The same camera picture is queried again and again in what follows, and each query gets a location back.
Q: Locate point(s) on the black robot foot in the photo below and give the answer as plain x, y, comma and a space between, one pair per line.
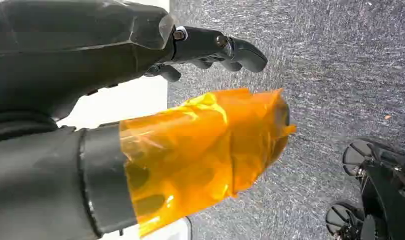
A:
388, 195

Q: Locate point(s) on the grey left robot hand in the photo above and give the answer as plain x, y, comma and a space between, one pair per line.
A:
56, 49

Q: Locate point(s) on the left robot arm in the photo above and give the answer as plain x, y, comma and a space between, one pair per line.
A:
17, 127

